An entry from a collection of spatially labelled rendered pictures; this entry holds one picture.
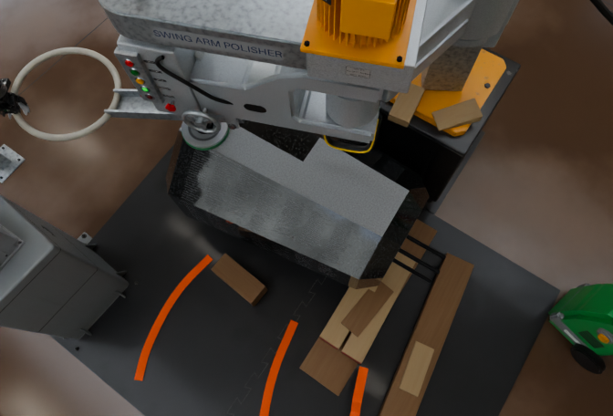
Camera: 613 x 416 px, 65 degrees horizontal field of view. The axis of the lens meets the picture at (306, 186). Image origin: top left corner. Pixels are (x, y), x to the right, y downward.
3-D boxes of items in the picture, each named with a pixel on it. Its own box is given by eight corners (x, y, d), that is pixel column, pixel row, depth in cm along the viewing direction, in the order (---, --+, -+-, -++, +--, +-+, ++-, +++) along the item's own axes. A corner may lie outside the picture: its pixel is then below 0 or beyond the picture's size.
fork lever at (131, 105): (254, 90, 201) (249, 83, 197) (242, 130, 194) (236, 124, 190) (123, 88, 226) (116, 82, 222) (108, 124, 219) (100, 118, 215)
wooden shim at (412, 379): (415, 340, 254) (416, 340, 253) (433, 349, 252) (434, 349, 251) (399, 388, 246) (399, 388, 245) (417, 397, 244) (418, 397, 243)
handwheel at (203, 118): (230, 116, 191) (223, 95, 177) (223, 139, 187) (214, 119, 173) (194, 109, 192) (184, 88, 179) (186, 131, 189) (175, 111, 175)
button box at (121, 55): (166, 98, 182) (139, 50, 156) (163, 104, 181) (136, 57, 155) (146, 94, 183) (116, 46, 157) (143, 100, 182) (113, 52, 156)
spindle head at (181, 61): (259, 85, 199) (242, 6, 157) (244, 131, 191) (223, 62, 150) (176, 70, 203) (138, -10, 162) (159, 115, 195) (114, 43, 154)
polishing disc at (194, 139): (216, 99, 227) (215, 98, 226) (235, 135, 220) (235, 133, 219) (174, 119, 224) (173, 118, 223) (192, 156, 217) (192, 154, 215)
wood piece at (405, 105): (403, 86, 233) (405, 80, 228) (423, 94, 231) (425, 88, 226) (387, 120, 226) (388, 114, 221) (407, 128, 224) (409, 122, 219)
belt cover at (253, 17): (418, 34, 152) (428, -6, 137) (405, 101, 143) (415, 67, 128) (132, -13, 164) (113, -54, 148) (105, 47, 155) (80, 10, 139)
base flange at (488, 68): (420, 24, 251) (421, 16, 247) (507, 67, 240) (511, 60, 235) (369, 91, 237) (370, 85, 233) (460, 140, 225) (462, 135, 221)
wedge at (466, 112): (472, 103, 228) (474, 98, 223) (480, 121, 224) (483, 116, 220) (431, 112, 227) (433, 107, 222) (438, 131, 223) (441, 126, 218)
